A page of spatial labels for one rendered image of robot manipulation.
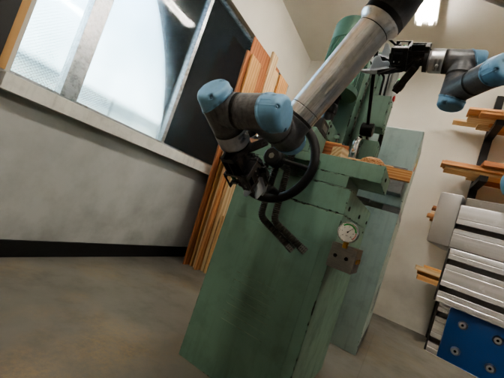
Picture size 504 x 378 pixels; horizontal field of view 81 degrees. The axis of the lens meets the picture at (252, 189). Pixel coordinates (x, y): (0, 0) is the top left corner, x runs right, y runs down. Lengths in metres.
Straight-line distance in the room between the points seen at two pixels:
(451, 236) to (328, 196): 0.53
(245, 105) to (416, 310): 3.09
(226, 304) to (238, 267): 0.14
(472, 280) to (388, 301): 2.89
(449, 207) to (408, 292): 2.87
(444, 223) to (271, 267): 0.65
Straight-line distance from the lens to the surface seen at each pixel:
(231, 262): 1.16
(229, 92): 0.63
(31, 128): 1.83
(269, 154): 0.93
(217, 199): 2.46
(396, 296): 3.45
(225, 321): 1.20
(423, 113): 3.75
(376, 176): 1.03
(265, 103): 0.57
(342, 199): 1.03
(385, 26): 0.76
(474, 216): 0.60
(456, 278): 0.59
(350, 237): 0.95
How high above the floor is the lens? 0.65
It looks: 3 degrees up
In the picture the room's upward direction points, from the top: 19 degrees clockwise
